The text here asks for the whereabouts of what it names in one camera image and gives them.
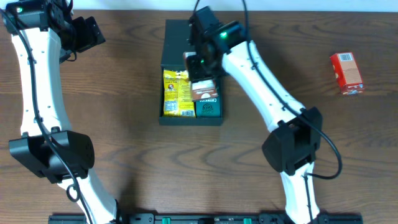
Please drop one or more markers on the brown Pocky box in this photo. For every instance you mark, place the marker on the brown Pocky box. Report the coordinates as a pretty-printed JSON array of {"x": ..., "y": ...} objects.
[{"x": 203, "y": 90}]

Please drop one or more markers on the yellow snack bag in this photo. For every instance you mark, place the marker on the yellow snack bag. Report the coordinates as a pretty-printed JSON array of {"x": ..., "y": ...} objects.
[{"x": 177, "y": 94}]

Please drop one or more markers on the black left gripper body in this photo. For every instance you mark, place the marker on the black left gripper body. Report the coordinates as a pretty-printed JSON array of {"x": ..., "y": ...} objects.
[{"x": 90, "y": 34}]

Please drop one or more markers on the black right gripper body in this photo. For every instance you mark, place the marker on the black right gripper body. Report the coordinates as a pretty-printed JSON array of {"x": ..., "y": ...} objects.
[{"x": 193, "y": 70}]

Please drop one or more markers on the teal Chunkies cookie box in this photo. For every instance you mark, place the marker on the teal Chunkies cookie box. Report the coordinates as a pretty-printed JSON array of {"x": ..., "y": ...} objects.
[{"x": 208, "y": 108}]

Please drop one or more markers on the red orange snack box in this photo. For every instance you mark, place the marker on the red orange snack box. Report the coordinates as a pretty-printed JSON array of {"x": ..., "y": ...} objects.
[{"x": 347, "y": 73}]

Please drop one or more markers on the black mounting rail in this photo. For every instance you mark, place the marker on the black mounting rail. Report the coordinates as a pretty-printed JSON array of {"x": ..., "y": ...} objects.
[{"x": 263, "y": 218}]

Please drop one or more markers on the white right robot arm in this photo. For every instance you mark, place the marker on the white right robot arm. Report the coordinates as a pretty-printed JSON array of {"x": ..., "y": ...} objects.
[{"x": 226, "y": 49}]

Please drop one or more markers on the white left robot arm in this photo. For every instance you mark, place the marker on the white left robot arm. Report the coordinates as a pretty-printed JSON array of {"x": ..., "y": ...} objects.
[{"x": 45, "y": 34}]

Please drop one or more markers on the dark green box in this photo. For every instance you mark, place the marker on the dark green box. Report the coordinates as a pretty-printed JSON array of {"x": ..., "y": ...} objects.
[{"x": 177, "y": 33}]

